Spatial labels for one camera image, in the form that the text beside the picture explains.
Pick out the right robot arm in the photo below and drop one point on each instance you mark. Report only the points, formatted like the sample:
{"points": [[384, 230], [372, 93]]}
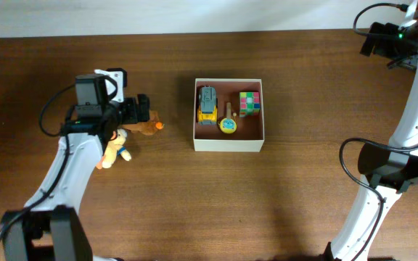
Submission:
{"points": [[385, 170]]}

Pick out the yellow plush duck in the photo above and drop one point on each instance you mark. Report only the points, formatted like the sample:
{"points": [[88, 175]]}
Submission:
{"points": [[115, 148]]}

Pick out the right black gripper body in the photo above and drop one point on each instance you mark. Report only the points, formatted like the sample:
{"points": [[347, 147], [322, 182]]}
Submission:
{"points": [[403, 51]]}

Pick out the multicolour puzzle cube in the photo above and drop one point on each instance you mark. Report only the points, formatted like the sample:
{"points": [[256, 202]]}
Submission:
{"points": [[249, 103]]}

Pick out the yellow wooden rattle drum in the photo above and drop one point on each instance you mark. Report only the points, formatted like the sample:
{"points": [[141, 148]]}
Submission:
{"points": [[228, 124]]}

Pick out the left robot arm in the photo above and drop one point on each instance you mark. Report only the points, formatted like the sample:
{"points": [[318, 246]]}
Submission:
{"points": [[91, 137]]}

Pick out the yellow grey toy truck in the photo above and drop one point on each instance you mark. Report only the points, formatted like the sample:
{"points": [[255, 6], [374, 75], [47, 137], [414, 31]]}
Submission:
{"points": [[207, 109]]}

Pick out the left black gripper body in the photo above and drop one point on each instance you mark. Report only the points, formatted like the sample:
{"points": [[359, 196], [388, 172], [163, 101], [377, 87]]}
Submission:
{"points": [[128, 112]]}

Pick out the brown plush bear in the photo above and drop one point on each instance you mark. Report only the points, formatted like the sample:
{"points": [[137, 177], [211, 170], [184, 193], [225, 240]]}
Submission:
{"points": [[148, 128]]}

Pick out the white cardboard box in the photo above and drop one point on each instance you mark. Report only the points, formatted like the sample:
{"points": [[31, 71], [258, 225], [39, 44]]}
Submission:
{"points": [[250, 133]]}

